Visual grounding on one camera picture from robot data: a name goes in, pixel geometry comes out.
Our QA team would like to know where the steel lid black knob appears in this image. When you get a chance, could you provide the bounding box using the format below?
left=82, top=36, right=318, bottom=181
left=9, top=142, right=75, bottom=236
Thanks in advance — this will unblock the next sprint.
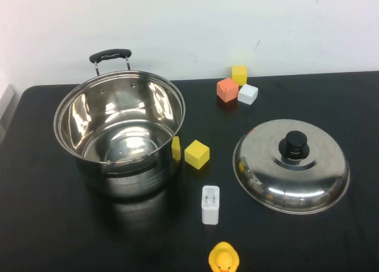
left=232, top=119, right=351, bottom=215

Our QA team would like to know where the large yellow cube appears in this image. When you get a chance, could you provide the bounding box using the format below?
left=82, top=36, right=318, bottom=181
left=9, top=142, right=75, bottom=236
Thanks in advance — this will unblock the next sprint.
left=184, top=139, right=211, bottom=170

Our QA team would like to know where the orange cube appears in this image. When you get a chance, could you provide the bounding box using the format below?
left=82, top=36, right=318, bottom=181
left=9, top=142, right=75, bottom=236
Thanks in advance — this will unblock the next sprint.
left=216, top=77, right=239, bottom=103

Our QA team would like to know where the white cube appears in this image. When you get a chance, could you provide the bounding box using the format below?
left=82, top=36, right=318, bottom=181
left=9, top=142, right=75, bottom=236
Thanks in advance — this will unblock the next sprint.
left=237, top=84, right=259, bottom=105

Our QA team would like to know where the small yellow cube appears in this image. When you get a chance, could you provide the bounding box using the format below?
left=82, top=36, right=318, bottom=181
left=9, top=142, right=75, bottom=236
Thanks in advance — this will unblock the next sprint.
left=231, top=65, right=248, bottom=87

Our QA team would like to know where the white plug charger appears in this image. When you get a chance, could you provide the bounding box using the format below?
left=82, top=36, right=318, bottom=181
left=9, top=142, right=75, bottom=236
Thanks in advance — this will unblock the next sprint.
left=201, top=185, right=221, bottom=225

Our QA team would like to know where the yellow rubber duck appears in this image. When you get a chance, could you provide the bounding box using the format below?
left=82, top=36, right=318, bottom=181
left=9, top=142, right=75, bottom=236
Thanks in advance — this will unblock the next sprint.
left=208, top=241, right=240, bottom=272

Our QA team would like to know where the stainless steel pot black handle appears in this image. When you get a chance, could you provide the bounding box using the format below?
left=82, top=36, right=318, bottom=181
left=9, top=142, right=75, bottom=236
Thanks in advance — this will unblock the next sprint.
left=53, top=49, right=187, bottom=199

